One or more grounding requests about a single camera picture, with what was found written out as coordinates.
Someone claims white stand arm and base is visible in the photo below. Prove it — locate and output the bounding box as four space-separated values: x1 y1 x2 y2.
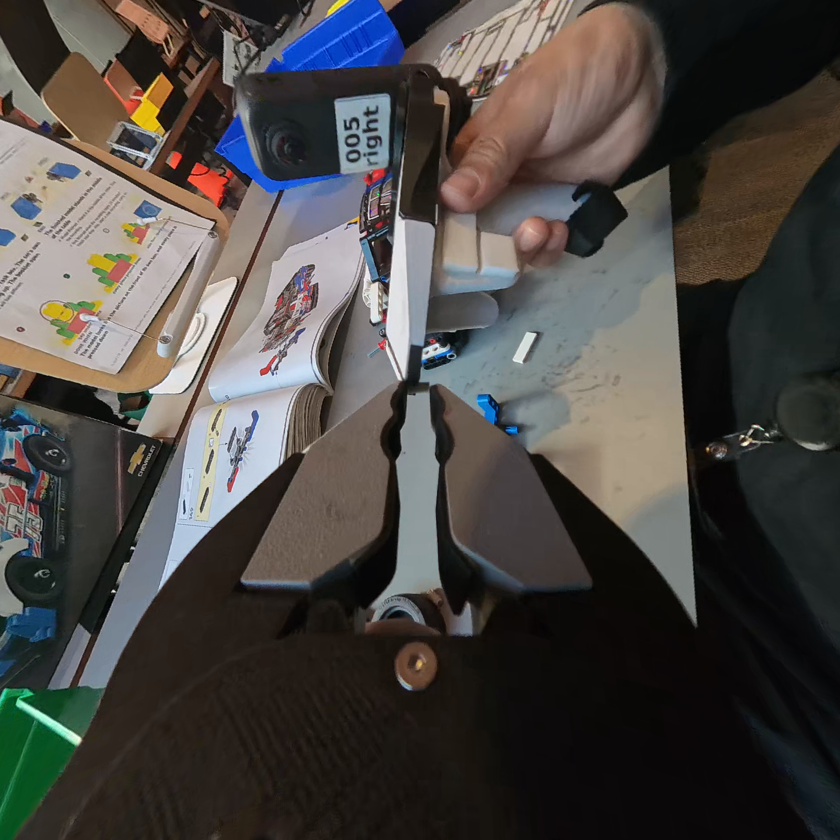
150 231 238 396

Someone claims small black red blue assembly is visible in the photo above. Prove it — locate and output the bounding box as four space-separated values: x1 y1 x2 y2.
474 392 521 437

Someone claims blue plastic storage bin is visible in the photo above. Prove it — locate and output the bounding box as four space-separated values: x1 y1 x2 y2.
215 0 406 193

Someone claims dark toy car box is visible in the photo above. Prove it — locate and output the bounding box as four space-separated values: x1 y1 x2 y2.
0 392 173 691

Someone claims black lanyard with badge reel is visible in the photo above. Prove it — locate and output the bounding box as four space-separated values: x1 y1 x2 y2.
705 377 840 460

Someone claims partly built toy car model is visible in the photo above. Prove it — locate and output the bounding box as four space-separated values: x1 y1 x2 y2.
357 167 470 368

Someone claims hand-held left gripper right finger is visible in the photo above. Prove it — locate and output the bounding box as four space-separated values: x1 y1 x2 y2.
430 384 593 614

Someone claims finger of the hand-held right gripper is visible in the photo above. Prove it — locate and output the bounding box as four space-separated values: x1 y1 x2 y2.
427 292 501 333
386 217 439 383

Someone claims plain wooden stand board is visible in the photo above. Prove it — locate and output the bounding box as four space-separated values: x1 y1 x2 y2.
41 51 130 151

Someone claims thick open instruction booklet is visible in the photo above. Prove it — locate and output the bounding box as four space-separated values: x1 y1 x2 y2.
159 222 368 592

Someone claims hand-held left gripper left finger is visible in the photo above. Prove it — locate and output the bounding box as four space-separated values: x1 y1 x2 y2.
239 382 409 611

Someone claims yellow storage bin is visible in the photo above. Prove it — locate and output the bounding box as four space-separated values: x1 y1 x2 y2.
128 72 177 131

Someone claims orange plastic part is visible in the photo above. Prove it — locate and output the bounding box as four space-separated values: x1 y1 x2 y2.
169 150 235 203

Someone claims green plastic storage bin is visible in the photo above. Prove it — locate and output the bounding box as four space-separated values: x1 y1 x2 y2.
0 686 106 840

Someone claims person's right hand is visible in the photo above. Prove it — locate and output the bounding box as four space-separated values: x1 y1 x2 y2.
440 5 668 268

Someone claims colourful sticker sheet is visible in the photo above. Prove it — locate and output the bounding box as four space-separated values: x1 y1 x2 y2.
433 0 573 99

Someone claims black rubber toy tire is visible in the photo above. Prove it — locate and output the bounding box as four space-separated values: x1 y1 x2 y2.
366 592 448 636

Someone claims person's right forearm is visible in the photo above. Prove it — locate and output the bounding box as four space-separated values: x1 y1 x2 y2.
581 0 840 191

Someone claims task sheet on clipboard stand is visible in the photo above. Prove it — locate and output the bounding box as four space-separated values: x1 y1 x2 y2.
0 134 232 395

